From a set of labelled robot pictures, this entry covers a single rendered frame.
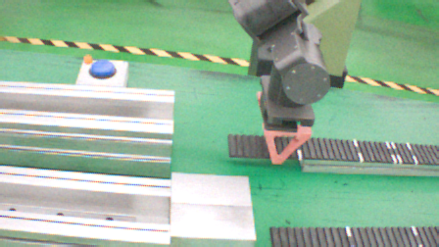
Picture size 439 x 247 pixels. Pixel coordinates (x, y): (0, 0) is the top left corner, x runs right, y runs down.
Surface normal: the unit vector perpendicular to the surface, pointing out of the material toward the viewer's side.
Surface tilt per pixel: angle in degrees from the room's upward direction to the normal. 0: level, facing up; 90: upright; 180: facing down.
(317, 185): 0
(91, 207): 90
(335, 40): 90
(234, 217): 0
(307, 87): 90
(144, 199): 90
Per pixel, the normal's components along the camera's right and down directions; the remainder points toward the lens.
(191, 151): 0.11, -0.80
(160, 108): 0.04, 0.59
